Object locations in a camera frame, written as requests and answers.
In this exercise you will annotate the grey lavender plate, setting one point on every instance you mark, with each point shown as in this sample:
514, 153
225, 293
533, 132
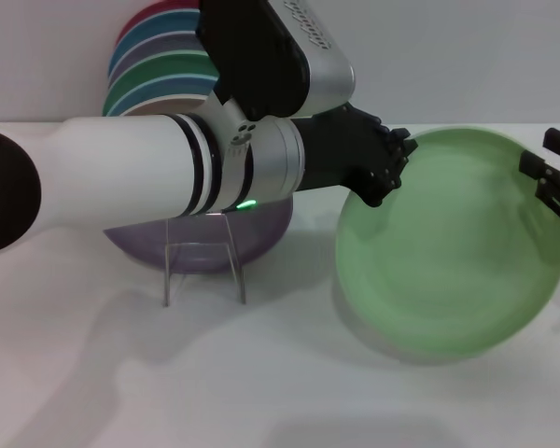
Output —
168, 44

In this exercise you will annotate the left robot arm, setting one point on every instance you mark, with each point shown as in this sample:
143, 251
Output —
121, 163

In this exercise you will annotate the light blue plate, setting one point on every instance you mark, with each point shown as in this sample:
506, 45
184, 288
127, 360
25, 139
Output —
168, 88

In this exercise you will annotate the teal plate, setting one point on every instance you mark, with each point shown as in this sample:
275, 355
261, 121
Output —
168, 23

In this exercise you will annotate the dark green plate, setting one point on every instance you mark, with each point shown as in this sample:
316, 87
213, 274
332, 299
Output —
168, 65

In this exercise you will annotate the black silver wrist camera housing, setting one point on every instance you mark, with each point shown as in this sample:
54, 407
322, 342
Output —
261, 56

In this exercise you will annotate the lavender purple plate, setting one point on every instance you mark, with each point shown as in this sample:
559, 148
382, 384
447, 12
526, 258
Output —
200, 259

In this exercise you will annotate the red plate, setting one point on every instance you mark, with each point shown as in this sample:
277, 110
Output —
140, 16

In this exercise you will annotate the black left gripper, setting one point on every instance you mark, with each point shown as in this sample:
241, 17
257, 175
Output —
340, 149

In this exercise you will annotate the light green plate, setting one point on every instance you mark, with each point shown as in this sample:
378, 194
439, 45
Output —
448, 261

